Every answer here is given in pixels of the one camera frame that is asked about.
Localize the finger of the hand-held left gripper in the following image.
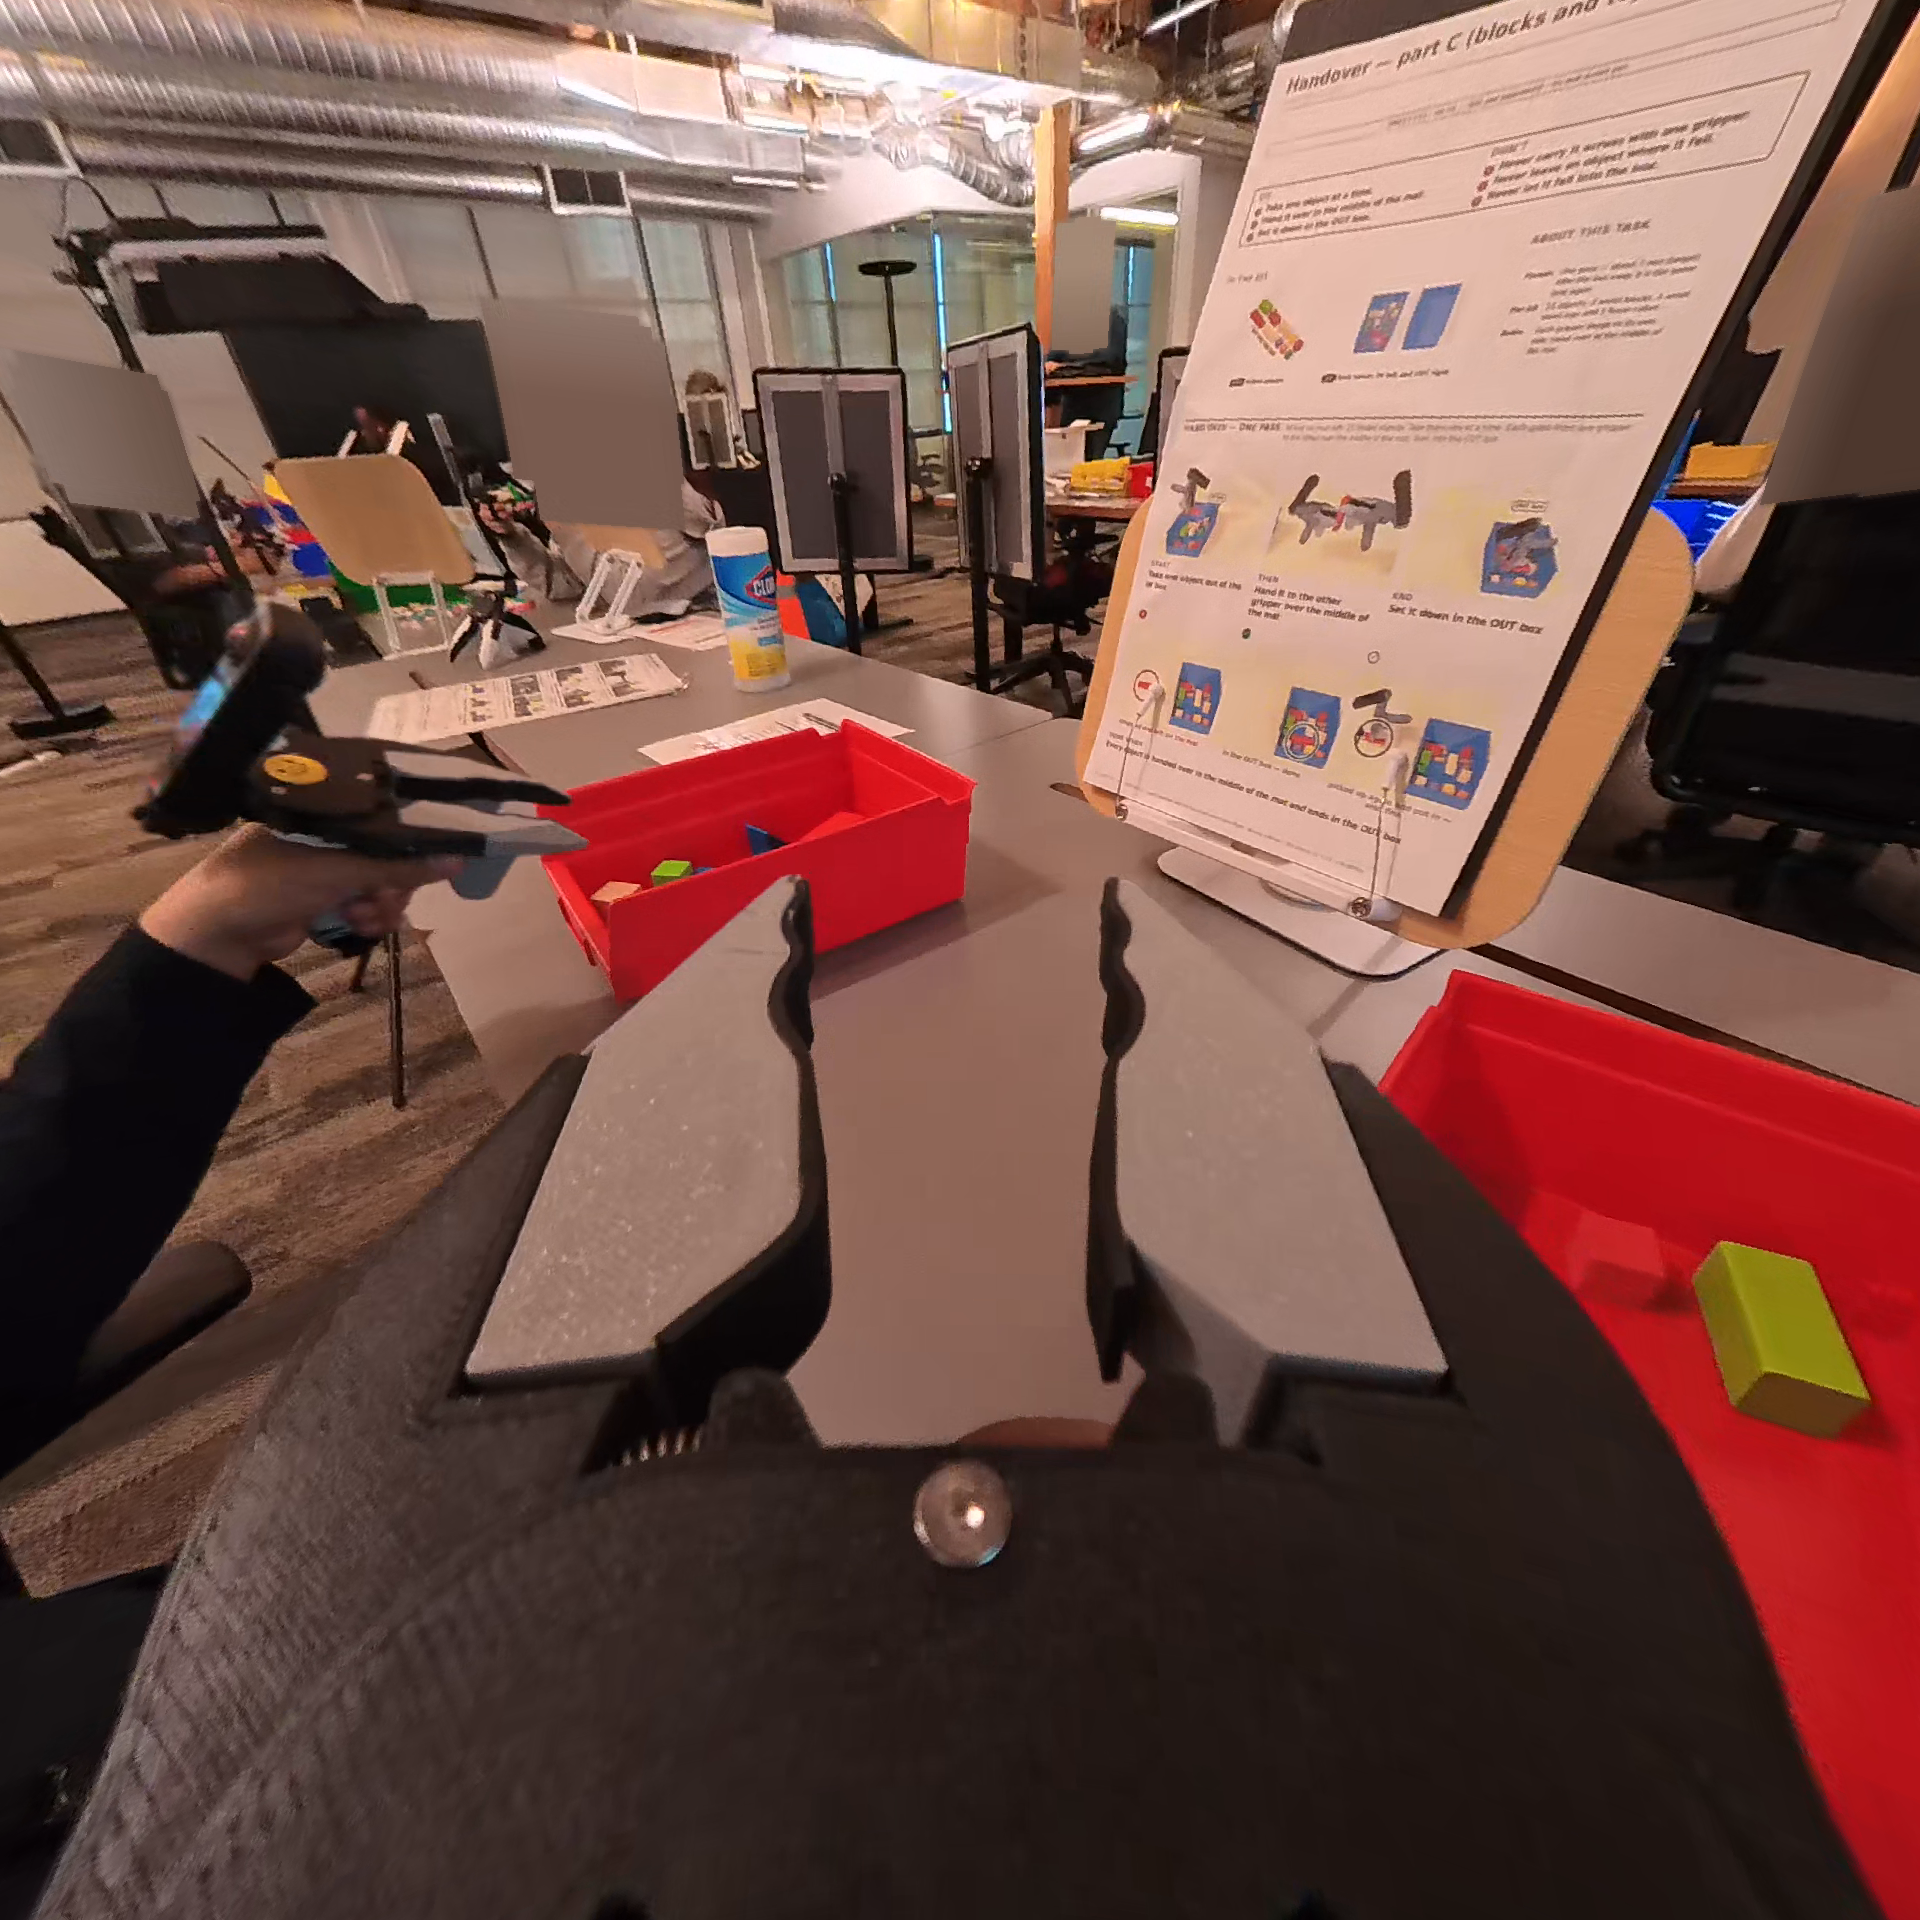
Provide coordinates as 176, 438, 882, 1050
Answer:
390, 753, 571, 812
404, 811, 592, 898

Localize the disinfecting wipes canister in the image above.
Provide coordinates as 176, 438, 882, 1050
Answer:
703, 527, 794, 694

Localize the grey panel on stand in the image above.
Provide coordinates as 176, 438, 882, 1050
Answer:
751, 367, 915, 578
944, 322, 1048, 587

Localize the printed paper sheet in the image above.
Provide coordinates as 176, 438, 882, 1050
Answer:
364, 652, 689, 747
639, 699, 915, 772

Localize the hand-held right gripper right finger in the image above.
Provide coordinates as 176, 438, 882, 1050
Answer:
1081, 876, 1453, 1442

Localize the printed instruction sheet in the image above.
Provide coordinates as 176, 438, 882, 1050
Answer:
1081, 0, 1889, 920

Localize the red plastic bin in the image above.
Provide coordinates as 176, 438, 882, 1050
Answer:
539, 718, 979, 1005
1376, 973, 1920, 1920

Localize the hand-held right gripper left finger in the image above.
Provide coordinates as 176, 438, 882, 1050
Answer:
463, 876, 831, 1390

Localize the yellow-green wooden block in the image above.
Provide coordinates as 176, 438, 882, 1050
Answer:
1695, 1244, 1875, 1437

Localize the wooden document stand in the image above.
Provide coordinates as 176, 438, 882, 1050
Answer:
1075, 493, 1697, 981
269, 451, 480, 659

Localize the red wooden block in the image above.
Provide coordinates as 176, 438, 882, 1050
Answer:
1563, 1208, 1671, 1303

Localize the black office chair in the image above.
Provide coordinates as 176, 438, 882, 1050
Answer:
1616, 493, 1920, 920
973, 562, 1104, 718

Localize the silver air duct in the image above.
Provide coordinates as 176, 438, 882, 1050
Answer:
0, 45, 817, 208

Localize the person's left hand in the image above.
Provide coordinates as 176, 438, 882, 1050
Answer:
147, 829, 458, 981

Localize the black wall screen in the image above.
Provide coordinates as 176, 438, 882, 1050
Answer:
223, 315, 514, 473

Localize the person's left forearm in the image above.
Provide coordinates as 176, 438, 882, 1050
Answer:
0, 925, 321, 1477

